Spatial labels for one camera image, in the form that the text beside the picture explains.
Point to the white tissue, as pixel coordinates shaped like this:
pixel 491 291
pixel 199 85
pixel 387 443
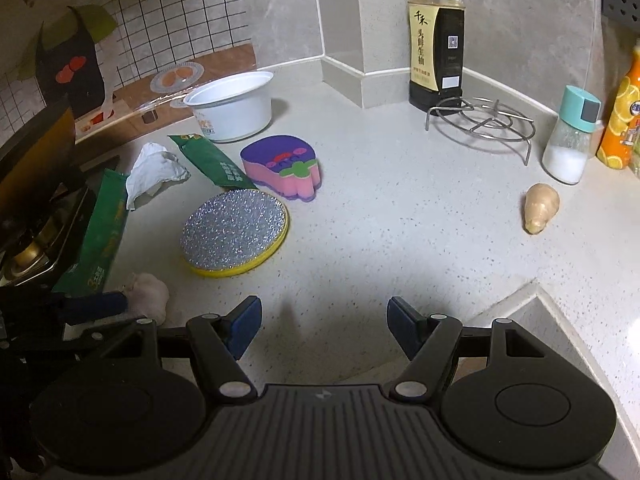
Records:
pixel 152 172

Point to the purple and pink sponge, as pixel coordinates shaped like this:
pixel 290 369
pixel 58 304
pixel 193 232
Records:
pixel 280 170

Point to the black gas stove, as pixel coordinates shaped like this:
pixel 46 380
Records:
pixel 55 230

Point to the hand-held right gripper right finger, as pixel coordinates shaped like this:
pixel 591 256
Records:
pixel 402 324

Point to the green snack packet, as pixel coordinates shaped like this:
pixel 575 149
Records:
pixel 215 165
pixel 102 240

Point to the salt shaker with teal cap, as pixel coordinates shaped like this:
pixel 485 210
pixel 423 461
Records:
pixel 570 150

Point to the garlic bulb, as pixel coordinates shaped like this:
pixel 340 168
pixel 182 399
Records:
pixel 150 292

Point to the soy sauce bottle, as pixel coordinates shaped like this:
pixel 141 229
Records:
pixel 435 60

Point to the yellow glitter scrubber pad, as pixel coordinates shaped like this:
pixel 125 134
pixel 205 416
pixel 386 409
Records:
pixel 235 230

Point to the orange sauce bottle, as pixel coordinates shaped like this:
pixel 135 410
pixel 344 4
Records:
pixel 620 125

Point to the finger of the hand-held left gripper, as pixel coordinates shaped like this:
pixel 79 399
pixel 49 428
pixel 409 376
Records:
pixel 95 306
pixel 75 346

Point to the wall poster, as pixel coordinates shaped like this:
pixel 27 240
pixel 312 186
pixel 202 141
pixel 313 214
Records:
pixel 75 60

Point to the white paper bowl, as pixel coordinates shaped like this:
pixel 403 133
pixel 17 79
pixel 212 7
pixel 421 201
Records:
pixel 235 110

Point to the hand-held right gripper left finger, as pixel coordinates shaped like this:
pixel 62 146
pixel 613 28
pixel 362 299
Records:
pixel 247 324

